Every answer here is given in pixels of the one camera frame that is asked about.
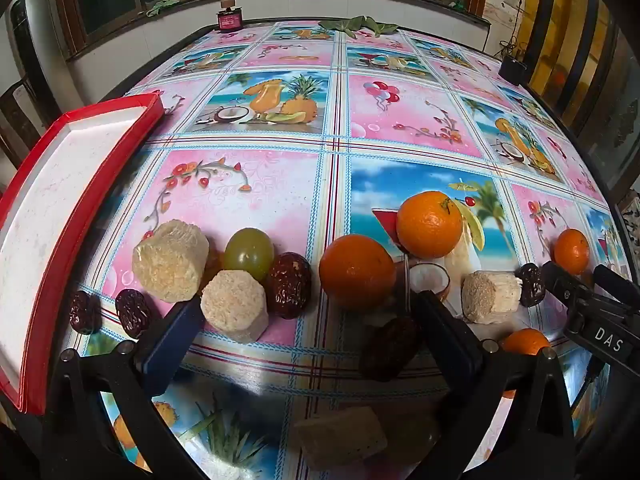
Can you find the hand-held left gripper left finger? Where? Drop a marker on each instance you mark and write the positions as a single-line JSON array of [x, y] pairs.
[[170, 340]]

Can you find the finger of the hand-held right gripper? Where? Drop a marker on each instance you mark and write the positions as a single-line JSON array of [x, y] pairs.
[[565, 285], [620, 287]]

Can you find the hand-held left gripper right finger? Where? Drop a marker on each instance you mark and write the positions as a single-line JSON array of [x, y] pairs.
[[445, 340]]

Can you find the red date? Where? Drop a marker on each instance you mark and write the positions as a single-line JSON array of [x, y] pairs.
[[132, 314], [82, 312], [289, 285], [390, 355], [531, 285]]

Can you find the orange mandarin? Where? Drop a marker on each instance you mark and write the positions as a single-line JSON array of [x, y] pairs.
[[571, 251], [429, 224], [357, 272], [525, 342]]

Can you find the green grape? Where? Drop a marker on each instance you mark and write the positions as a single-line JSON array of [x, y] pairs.
[[248, 253]]

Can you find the red-rimmed white foam tray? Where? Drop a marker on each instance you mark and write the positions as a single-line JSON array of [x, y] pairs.
[[60, 200]]

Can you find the black table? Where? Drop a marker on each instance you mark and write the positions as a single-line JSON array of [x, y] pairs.
[[590, 145]]

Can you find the fruit-printed pink tablecloth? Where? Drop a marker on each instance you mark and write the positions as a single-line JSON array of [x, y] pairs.
[[280, 200]]

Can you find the small black box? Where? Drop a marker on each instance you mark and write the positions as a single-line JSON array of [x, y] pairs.
[[512, 67]]

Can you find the small red jar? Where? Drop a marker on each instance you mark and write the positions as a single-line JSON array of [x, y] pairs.
[[229, 20]]

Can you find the green leaves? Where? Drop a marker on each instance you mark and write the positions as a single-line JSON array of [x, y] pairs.
[[357, 25]]

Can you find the black tower air conditioner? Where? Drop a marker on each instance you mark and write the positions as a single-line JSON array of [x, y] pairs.
[[22, 45]]

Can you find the green cloth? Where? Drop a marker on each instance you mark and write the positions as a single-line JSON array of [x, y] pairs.
[[160, 7]]

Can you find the yellow wooden frame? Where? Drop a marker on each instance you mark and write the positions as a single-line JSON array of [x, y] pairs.
[[542, 35]]

